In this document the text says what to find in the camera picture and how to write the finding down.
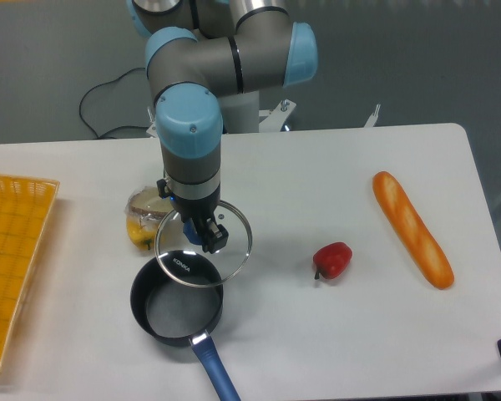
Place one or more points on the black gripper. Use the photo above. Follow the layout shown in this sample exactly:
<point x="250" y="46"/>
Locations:
<point x="192" y="204"/>

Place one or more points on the glass pot lid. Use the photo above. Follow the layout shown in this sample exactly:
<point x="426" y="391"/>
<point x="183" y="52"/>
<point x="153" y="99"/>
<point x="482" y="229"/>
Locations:
<point x="234" y="246"/>

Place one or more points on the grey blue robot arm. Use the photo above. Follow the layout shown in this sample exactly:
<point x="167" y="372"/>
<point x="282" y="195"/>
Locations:
<point x="196" y="53"/>

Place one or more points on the yellow bell pepper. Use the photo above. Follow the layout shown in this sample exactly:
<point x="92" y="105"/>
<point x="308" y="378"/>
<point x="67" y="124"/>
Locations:
<point x="141" y="232"/>

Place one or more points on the red bell pepper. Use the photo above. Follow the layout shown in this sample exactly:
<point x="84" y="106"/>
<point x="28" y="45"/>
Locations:
<point x="330" y="264"/>

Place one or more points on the baguette bread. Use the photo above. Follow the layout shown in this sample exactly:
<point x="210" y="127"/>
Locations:
<point x="410" y="228"/>

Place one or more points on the yellow wicker basket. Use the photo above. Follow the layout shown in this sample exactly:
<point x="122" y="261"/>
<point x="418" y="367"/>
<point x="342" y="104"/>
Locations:
<point x="25" y="206"/>

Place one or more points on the black saucepan blue handle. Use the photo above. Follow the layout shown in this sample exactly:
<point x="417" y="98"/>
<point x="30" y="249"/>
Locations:
<point x="177" y="299"/>

